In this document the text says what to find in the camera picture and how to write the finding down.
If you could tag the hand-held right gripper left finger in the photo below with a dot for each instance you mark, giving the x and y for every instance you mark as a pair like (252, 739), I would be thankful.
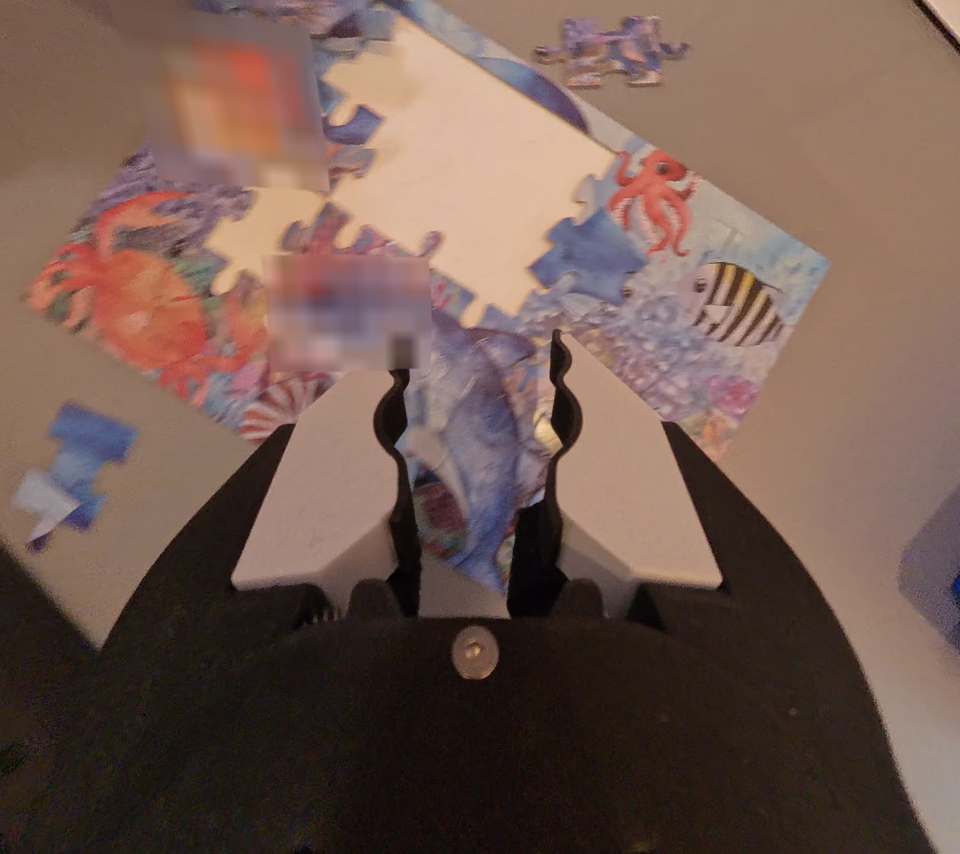
(322, 494)

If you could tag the purple coral puzzle piece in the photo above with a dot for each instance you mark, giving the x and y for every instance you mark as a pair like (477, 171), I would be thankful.
(607, 51)

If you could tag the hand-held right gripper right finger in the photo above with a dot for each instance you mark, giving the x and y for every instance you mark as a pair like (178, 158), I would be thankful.
(637, 494)

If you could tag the dark blue striped puzzle piece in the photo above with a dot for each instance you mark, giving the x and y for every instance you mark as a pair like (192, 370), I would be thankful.
(82, 449)

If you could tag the blue purple puzzle piece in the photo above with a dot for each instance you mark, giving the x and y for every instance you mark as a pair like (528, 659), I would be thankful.
(592, 254)

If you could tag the sea animals jigsaw puzzle board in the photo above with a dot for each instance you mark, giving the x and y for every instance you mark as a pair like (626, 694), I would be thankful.
(465, 141)

